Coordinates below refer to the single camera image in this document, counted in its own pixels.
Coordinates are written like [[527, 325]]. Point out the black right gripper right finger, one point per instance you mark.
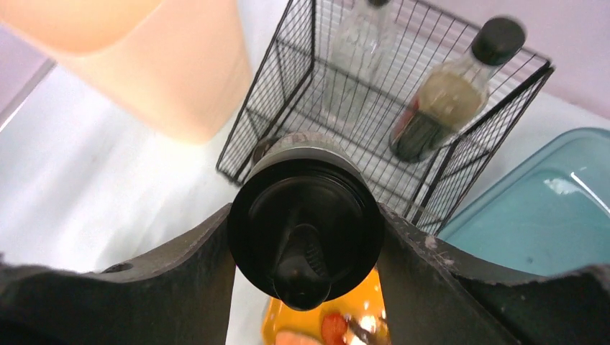
[[435, 293]]

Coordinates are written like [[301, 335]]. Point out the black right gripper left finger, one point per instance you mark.
[[177, 293]]

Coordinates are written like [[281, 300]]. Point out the spice jar black lid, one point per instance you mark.
[[305, 227], [261, 151]]

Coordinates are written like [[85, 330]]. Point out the yellow dotted plate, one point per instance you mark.
[[364, 300]]

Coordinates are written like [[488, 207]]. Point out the food scraps on yellow plate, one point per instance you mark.
[[342, 329]]

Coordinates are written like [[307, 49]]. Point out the teal plastic basin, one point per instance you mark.
[[547, 216]]

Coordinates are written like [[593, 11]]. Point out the brown sauce bottle black cap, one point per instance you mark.
[[455, 92]]

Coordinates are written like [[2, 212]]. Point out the beige plastic bin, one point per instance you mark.
[[180, 67]]

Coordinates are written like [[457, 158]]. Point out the clear bottle gold pump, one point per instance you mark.
[[358, 48]]

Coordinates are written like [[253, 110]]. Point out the black wire basket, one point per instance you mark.
[[287, 96]]

